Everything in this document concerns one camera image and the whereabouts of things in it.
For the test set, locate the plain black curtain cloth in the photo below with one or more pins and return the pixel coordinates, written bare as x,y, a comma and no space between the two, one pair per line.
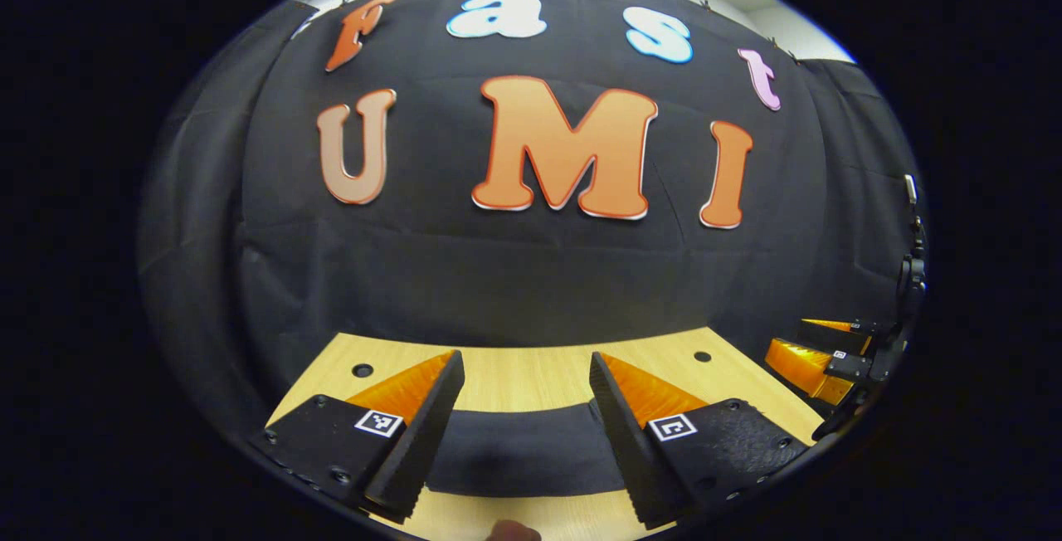
854,192
199,234

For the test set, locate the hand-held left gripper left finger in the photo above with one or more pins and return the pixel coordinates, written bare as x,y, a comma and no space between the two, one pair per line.
427,433

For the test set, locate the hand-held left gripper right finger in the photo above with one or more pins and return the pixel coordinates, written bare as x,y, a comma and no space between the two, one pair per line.
630,450

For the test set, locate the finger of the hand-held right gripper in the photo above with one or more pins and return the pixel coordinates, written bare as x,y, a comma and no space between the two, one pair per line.
809,371
846,326

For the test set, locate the black and silver stand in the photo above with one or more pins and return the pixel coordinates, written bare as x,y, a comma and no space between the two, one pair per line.
913,267

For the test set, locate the dark grey jeans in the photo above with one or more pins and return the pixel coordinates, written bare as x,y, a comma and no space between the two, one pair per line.
523,458

